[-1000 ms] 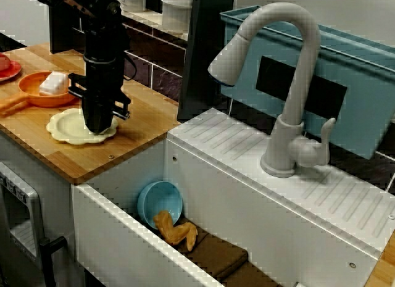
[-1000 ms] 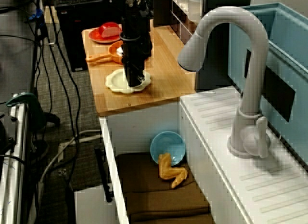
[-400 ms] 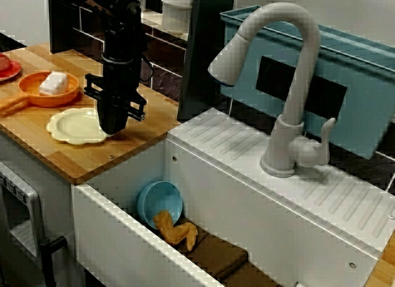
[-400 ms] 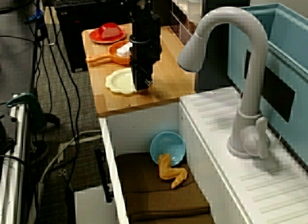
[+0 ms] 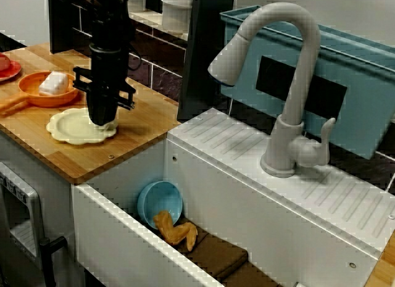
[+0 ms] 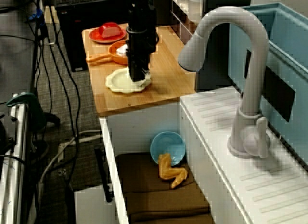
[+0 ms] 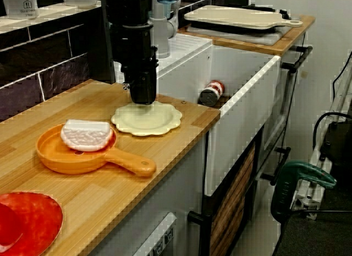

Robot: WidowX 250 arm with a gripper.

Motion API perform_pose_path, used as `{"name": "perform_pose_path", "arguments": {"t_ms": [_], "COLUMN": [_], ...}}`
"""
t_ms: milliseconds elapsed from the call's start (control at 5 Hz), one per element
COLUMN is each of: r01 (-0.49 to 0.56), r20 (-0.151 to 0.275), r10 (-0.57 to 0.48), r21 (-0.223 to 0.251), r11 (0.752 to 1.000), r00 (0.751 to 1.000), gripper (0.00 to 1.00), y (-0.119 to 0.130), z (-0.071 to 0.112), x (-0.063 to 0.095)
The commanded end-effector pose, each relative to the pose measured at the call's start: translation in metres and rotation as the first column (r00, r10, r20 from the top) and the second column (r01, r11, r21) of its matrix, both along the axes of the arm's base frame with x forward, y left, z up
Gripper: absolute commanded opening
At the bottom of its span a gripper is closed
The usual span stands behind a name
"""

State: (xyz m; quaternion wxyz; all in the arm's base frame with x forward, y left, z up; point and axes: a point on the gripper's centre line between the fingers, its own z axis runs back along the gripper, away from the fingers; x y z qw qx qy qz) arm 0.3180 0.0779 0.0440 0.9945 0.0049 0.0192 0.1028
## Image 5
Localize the teal plastic bin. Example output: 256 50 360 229
219 5 395 160

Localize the black cabinet handle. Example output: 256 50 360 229
39 236 67 287

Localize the brown sponge mat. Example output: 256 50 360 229
177 217 281 287

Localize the long wooden countertop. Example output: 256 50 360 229
0 42 182 185

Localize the orange toy frying pan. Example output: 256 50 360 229
0 70 80 117

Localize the dark tiled backsplash shelf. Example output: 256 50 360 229
48 0 189 102

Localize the grey toy faucet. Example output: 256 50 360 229
207 2 337 179

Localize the plain white jar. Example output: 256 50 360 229
160 0 195 33

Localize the black upright post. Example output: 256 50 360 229
177 0 238 123

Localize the white toy sink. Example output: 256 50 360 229
71 107 395 287

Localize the short wooden countertop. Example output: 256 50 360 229
365 234 395 287

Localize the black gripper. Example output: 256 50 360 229
73 44 137 127

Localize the cream scalloped plate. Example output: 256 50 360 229
45 107 120 146

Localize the grey toy dishwasher front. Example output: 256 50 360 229
0 162 47 287

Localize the white jar with print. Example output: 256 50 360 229
128 0 149 12

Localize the red plate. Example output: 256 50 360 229
0 59 22 83

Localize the red round toy food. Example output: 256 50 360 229
0 52 12 72

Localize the brown toy chicken piece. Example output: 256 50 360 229
153 210 199 251

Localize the white toy kitchen cabinet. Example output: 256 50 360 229
0 129 75 287

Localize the light blue bowl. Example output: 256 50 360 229
136 180 184 230

